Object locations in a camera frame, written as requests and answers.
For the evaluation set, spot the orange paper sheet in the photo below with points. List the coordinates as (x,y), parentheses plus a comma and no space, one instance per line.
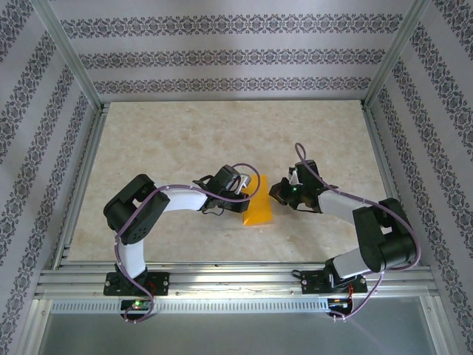
(262,211)

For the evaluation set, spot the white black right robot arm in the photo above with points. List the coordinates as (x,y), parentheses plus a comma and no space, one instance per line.
(340,207)

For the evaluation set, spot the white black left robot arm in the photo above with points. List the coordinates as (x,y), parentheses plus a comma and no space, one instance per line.
(184,201)

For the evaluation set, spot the small controller board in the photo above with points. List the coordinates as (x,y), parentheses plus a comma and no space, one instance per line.
(338,302)

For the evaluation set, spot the grey metal bottom panel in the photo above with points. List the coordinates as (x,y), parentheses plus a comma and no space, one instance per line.
(236,336)

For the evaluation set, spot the controller board with green light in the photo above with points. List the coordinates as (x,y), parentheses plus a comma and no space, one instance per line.
(137,305)

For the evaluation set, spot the aluminium mounting rail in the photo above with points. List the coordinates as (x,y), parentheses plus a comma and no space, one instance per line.
(229,283)

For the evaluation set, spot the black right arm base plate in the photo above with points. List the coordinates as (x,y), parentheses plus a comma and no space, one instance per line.
(309,283)

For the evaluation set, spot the aluminium side rail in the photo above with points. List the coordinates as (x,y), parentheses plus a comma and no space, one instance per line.
(384,166)
(79,192)

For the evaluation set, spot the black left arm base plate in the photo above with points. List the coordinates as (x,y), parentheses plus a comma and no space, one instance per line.
(162,283)

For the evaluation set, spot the aluminium frame post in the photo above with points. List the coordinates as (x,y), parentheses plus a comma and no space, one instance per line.
(397,55)
(70,55)

